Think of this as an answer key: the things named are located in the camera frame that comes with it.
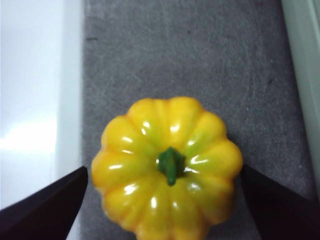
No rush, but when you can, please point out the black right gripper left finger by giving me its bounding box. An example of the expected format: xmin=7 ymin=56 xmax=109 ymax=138
xmin=0 ymin=166 xmax=88 ymax=240

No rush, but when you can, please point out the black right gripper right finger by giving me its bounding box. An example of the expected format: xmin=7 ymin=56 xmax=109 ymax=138
xmin=239 ymin=164 xmax=320 ymax=240

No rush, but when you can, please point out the yellow toy pumpkin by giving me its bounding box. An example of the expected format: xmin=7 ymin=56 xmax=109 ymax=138
xmin=90 ymin=96 xmax=244 ymax=240

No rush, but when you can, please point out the green breakfast machine base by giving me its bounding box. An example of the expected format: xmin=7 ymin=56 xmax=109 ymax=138
xmin=281 ymin=0 xmax=320 ymax=201

